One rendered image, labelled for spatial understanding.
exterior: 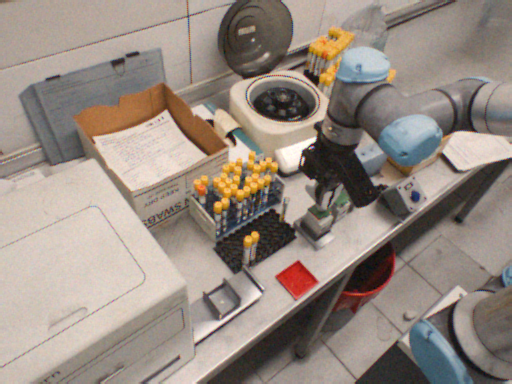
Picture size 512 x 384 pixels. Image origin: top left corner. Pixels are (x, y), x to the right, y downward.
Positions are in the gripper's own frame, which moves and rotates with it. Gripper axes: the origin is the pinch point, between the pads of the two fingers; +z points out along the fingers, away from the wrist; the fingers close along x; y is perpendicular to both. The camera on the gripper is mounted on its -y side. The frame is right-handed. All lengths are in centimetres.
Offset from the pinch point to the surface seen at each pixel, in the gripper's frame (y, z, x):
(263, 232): 6.7, 8.0, 10.7
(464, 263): -24, 97, -105
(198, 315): -1.6, 5.9, 33.8
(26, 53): 57, -18, 36
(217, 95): 55, 10, -11
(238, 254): 5.3, 7.7, 18.9
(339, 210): -0.4, 4.3, -5.6
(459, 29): 38, 10, -120
